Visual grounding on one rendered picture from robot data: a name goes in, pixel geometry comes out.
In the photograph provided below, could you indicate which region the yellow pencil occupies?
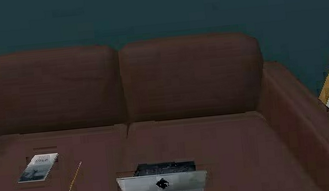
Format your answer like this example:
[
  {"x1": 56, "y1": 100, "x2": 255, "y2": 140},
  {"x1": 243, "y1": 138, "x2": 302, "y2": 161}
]
[{"x1": 66, "y1": 161, "x2": 86, "y2": 191}]

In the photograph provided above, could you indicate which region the dark brown sofa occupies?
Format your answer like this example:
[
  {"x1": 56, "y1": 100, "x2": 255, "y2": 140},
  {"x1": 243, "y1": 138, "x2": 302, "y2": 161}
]
[{"x1": 0, "y1": 21, "x2": 329, "y2": 191}]

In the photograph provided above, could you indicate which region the grey and white book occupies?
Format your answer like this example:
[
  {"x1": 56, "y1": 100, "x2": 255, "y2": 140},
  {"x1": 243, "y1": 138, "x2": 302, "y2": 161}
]
[{"x1": 15, "y1": 152, "x2": 62, "y2": 185}]

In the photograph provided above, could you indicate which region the dark grey laptop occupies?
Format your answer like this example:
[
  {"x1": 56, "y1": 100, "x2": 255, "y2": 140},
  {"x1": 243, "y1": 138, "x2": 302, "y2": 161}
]
[{"x1": 114, "y1": 157, "x2": 210, "y2": 191}]

